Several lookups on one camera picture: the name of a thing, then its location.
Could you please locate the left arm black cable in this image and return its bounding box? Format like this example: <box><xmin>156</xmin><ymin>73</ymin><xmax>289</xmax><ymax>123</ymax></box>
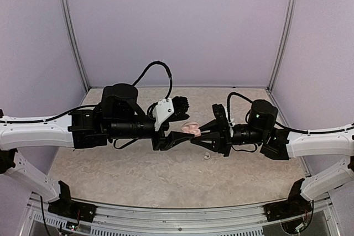
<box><xmin>0</xmin><ymin>61</ymin><xmax>174</xmax><ymax>125</ymax></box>

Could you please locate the white earbud right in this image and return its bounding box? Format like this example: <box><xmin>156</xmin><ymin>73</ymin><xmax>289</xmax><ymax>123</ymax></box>
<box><xmin>204</xmin><ymin>152</ymin><xmax>211</xmax><ymax>160</ymax></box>

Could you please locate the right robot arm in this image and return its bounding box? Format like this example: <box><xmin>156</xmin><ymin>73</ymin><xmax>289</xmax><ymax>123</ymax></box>
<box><xmin>191</xmin><ymin>99</ymin><xmax>353</xmax><ymax>216</ymax></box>

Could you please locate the pink earbud charging case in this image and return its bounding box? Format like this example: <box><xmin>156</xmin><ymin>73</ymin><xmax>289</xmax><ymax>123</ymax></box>
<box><xmin>181</xmin><ymin>122</ymin><xmax>201</xmax><ymax>137</ymax></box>

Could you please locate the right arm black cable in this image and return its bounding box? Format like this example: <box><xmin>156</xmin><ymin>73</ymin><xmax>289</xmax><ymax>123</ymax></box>
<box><xmin>226</xmin><ymin>92</ymin><xmax>354</xmax><ymax>134</ymax></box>

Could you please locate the right aluminium frame post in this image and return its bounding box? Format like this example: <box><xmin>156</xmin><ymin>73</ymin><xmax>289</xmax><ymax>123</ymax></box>
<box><xmin>267</xmin><ymin>0</ymin><xmax>296</xmax><ymax>93</ymax></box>

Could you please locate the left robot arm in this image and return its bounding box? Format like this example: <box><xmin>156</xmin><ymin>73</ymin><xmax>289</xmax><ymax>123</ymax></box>
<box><xmin>1</xmin><ymin>83</ymin><xmax>194</xmax><ymax>217</ymax></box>

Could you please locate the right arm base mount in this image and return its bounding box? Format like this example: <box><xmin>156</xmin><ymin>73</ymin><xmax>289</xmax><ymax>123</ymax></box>
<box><xmin>263</xmin><ymin>178</ymin><xmax>313</xmax><ymax>222</ymax></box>

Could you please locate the left aluminium frame post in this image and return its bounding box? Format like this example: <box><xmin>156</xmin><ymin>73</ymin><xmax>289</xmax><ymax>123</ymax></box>
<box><xmin>60</xmin><ymin>0</ymin><xmax>91</xmax><ymax>93</ymax></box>

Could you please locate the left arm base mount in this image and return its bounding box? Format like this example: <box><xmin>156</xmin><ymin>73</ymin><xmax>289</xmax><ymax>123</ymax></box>
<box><xmin>48</xmin><ymin>181</ymin><xmax>97</xmax><ymax>223</ymax></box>

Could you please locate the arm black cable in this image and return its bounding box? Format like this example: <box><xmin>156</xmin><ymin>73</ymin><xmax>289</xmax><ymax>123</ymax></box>
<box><xmin>0</xmin><ymin>61</ymin><xmax>174</xmax><ymax>125</ymax></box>
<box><xmin>226</xmin><ymin>92</ymin><xmax>354</xmax><ymax>134</ymax></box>

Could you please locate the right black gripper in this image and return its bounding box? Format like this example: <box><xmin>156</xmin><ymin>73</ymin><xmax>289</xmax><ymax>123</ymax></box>
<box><xmin>190</xmin><ymin>119</ymin><xmax>267</xmax><ymax>158</ymax></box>

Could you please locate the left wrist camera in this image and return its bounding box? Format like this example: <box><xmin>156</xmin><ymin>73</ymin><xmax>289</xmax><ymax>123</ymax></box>
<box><xmin>153</xmin><ymin>98</ymin><xmax>174</xmax><ymax>132</ymax></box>

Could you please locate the aluminium frame post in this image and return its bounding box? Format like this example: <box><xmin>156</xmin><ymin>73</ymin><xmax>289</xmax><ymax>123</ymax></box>
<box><xmin>267</xmin><ymin>0</ymin><xmax>296</xmax><ymax>93</ymax></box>
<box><xmin>60</xmin><ymin>0</ymin><xmax>91</xmax><ymax>93</ymax></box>

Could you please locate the front aluminium rail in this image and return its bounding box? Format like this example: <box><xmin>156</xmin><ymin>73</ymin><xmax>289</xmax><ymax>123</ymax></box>
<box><xmin>19</xmin><ymin>188</ymin><xmax>341</xmax><ymax>236</ymax></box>

